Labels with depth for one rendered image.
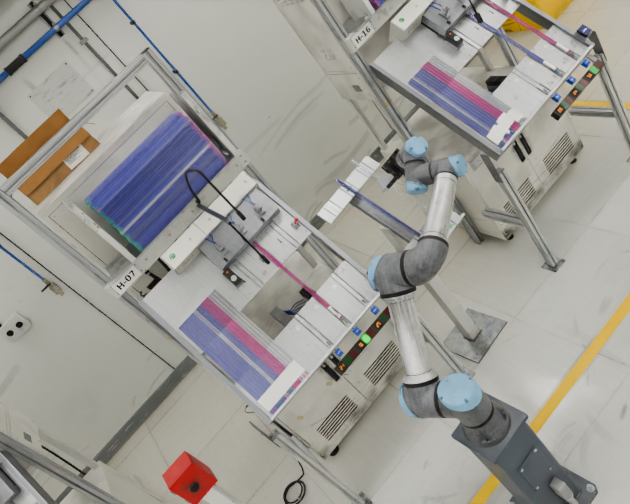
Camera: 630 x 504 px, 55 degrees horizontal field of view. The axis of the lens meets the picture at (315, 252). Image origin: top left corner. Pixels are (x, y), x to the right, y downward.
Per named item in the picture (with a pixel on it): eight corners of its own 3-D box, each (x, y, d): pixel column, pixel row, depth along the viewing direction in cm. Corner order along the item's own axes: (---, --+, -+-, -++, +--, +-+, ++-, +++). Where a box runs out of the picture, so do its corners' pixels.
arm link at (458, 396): (489, 427, 179) (469, 404, 172) (448, 426, 187) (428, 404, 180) (495, 392, 186) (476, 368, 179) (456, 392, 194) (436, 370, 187)
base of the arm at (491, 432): (519, 416, 186) (506, 399, 181) (492, 455, 183) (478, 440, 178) (483, 396, 199) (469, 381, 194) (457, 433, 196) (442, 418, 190)
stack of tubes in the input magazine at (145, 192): (229, 161, 243) (184, 110, 229) (140, 253, 234) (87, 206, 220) (218, 157, 253) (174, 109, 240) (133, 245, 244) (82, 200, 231)
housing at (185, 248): (261, 194, 258) (257, 182, 245) (182, 278, 250) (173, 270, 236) (247, 182, 260) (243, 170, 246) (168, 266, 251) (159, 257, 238)
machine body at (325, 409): (422, 356, 302) (356, 281, 271) (332, 466, 290) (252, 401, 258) (353, 315, 357) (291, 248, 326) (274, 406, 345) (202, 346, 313)
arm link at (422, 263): (432, 267, 171) (456, 143, 196) (400, 273, 178) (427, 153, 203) (452, 288, 178) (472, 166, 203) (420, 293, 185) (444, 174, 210)
